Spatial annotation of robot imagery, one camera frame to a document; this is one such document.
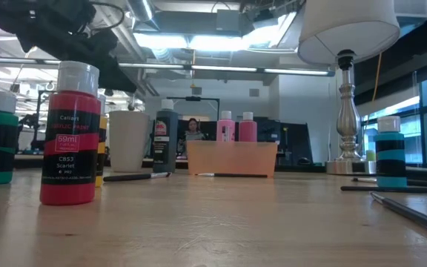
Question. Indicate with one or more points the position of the small scarlet paint bottle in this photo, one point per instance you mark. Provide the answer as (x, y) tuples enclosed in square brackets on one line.
[(69, 178)]

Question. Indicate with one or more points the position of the background black robot arm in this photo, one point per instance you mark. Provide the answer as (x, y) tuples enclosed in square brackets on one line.
[(32, 122)]

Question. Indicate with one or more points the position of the large black paint bottle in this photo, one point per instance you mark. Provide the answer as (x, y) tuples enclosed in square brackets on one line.
[(165, 148)]

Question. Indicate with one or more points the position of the black partition panels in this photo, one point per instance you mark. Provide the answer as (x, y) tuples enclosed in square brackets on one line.
[(287, 141)]

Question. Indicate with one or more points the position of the small turquoise paint bottle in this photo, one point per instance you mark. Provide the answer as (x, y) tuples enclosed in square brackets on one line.
[(390, 155)]

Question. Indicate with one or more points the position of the large pink paint bottle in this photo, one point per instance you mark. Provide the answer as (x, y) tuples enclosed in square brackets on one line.
[(225, 130)]

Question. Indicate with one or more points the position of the pale yellow small object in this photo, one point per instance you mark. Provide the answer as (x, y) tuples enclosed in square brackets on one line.
[(371, 155)]

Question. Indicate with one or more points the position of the person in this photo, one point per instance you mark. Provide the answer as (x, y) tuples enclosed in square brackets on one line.
[(193, 133)]

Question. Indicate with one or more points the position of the white cup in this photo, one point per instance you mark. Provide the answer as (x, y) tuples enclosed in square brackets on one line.
[(128, 141)]

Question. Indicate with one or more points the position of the small yellow paint bottle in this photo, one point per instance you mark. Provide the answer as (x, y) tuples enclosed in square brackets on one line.
[(103, 148)]

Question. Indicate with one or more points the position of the silver table lamp white shade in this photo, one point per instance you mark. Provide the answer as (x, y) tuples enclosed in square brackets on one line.
[(347, 29)]

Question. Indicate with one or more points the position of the long ceiling light strip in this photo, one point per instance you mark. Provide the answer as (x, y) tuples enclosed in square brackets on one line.
[(224, 68)]

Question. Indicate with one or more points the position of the orange translucent plastic bin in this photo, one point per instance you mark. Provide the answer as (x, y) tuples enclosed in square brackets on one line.
[(232, 157)]

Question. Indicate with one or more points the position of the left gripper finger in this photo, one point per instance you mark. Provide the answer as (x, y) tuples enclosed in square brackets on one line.
[(117, 72)]

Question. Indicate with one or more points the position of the large red paint bottle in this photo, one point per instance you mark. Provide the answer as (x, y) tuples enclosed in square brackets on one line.
[(248, 130)]

